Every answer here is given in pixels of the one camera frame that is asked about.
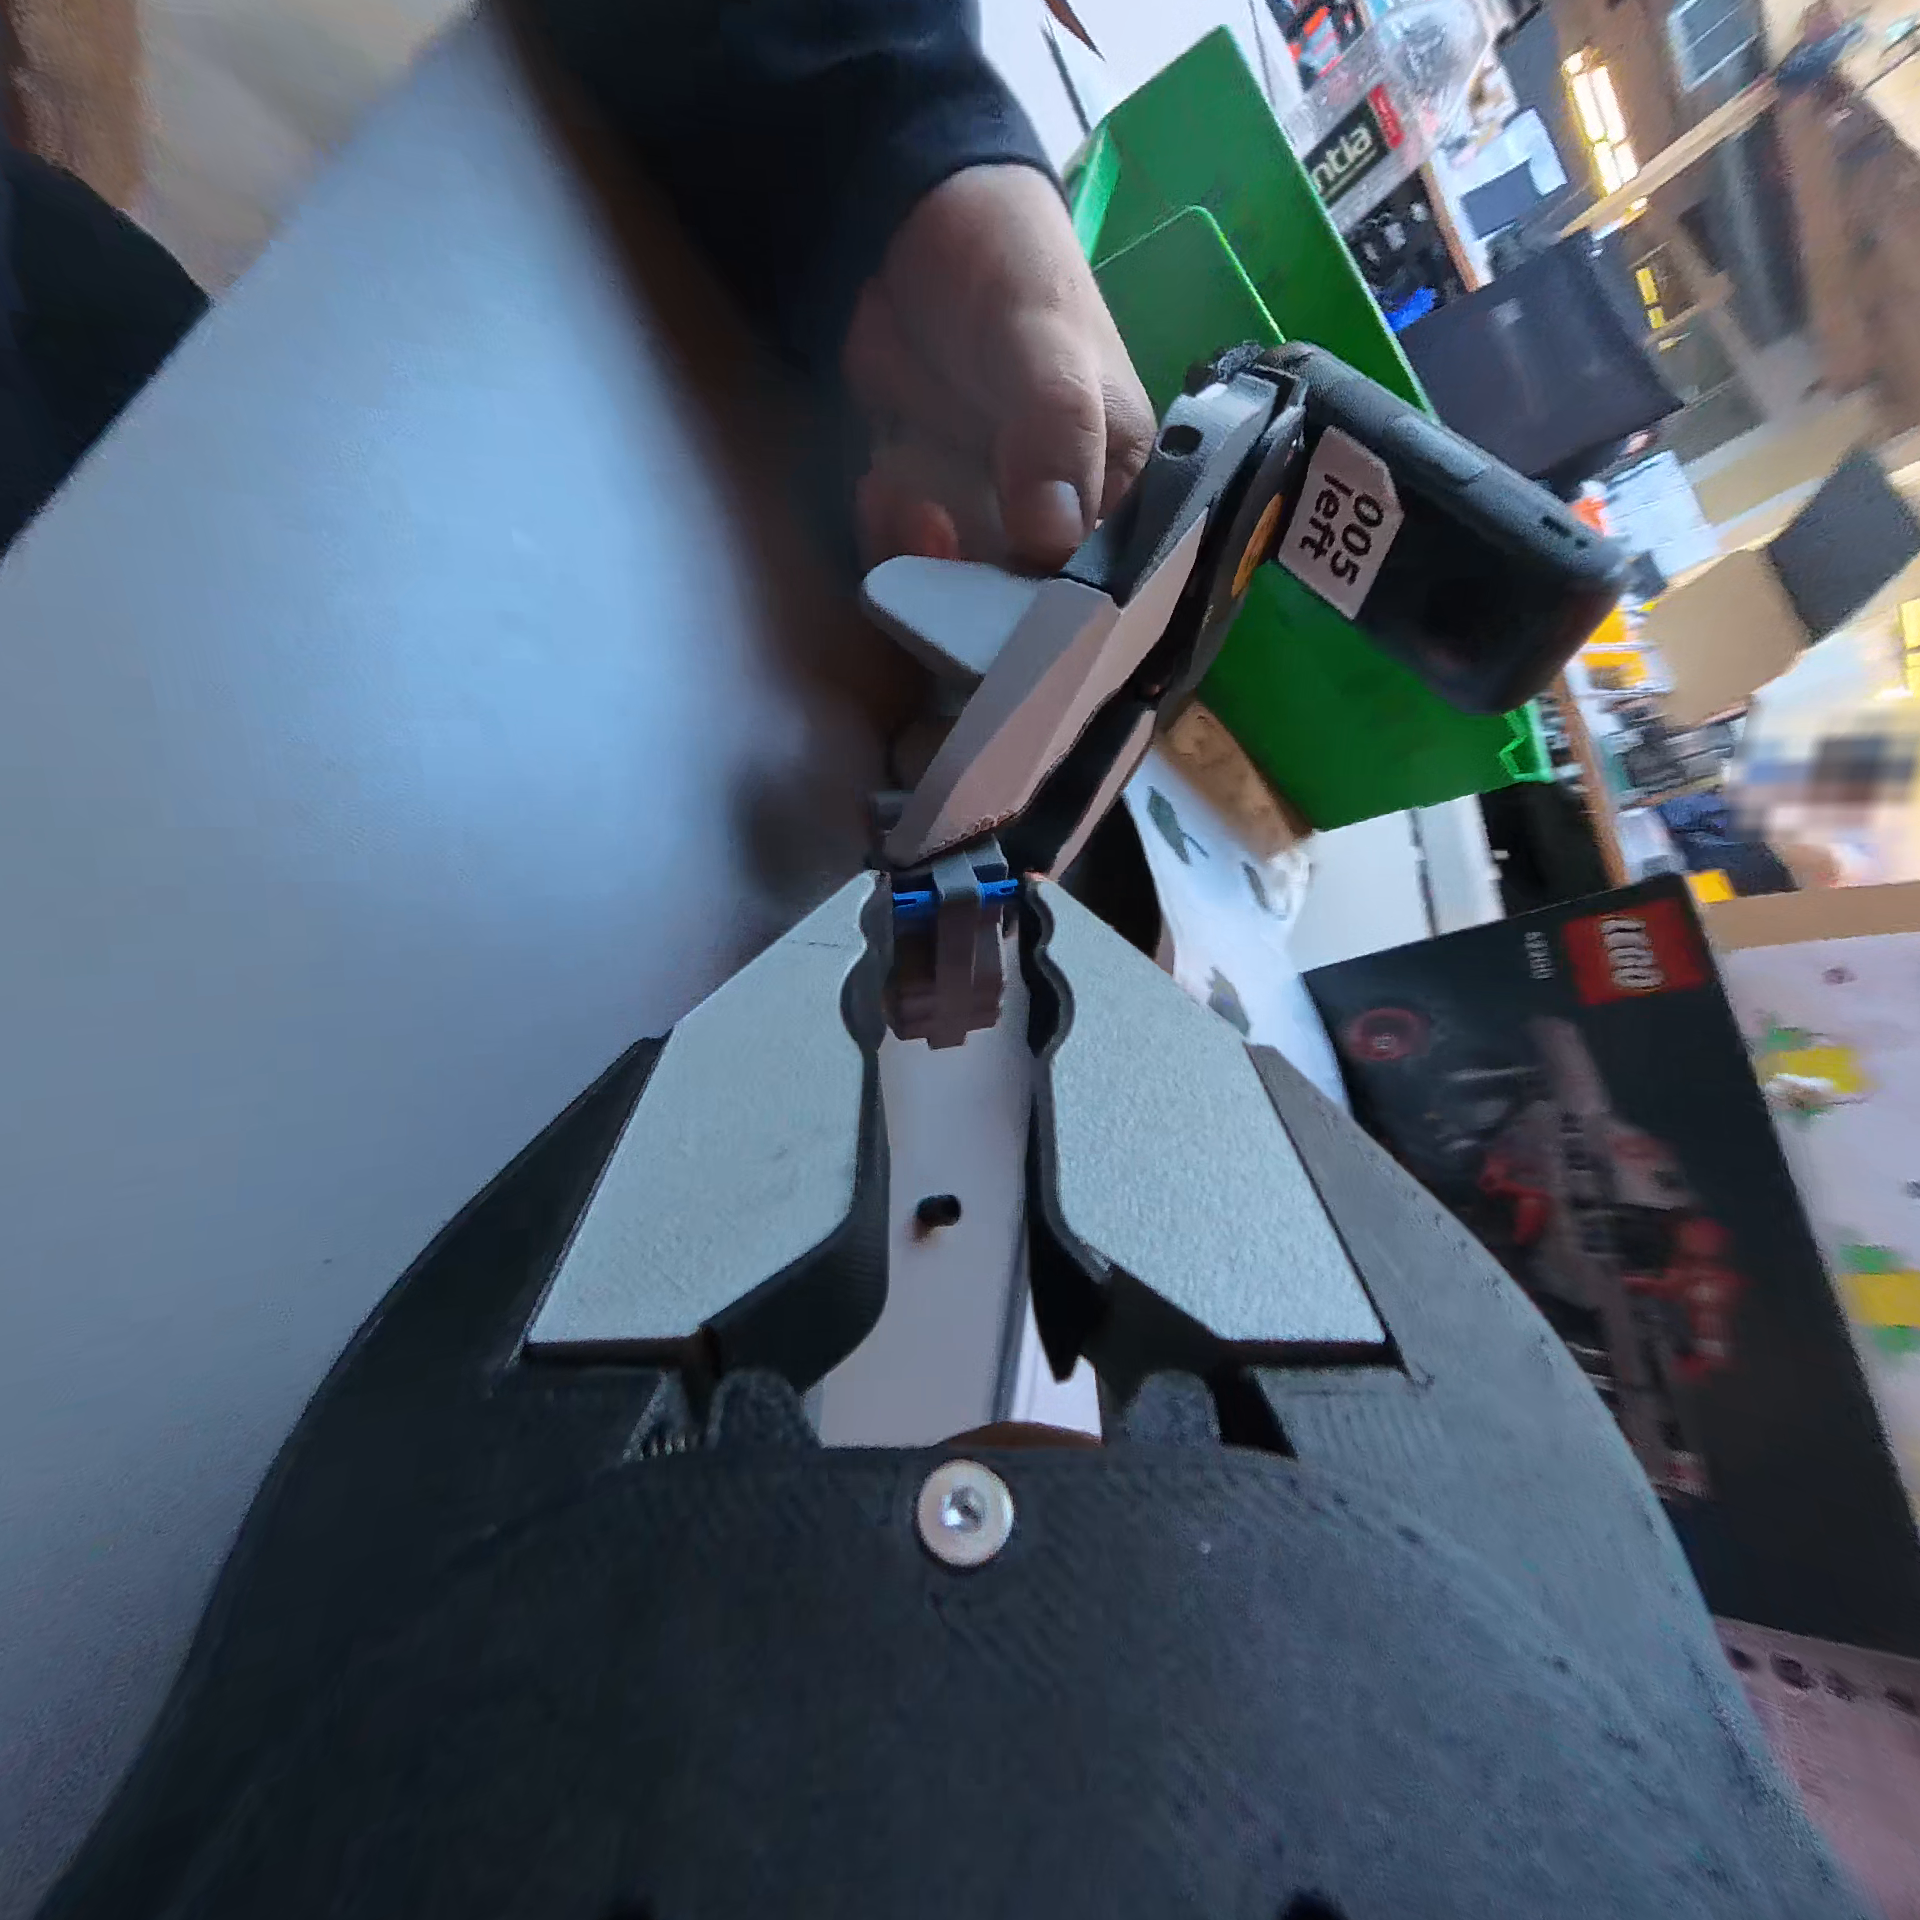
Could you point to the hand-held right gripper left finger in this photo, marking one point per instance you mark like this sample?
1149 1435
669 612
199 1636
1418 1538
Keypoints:
735 1140

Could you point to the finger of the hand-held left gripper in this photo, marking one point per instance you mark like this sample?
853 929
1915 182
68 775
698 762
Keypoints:
1102 794
1034 721

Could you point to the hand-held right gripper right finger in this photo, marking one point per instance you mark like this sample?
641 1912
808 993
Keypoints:
1184 1171

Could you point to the grey lego motor block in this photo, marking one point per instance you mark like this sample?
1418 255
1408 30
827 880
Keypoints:
953 974

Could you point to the person's left forearm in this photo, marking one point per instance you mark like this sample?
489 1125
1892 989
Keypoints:
780 134

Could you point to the lego instruction booklet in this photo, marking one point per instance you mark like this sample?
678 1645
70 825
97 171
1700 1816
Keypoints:
961 1095

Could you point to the black lego set box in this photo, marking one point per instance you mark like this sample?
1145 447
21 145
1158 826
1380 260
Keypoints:
1575 1201

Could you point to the person's left hand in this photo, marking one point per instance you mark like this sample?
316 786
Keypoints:
991 375

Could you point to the wooden puzzle board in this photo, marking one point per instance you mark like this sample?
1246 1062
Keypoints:
1223 773

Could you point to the green plastic bin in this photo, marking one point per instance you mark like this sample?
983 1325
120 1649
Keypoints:
1320 721

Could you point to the cardboard box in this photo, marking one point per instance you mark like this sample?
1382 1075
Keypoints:
1725 638

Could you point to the black monitor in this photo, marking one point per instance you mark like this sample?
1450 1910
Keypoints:
1544 352

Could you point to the white patterned sheet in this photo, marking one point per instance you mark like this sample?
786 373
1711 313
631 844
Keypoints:
1822 1140

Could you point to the person's dark clothed torso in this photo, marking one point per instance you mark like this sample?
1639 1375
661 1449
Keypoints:
74 330

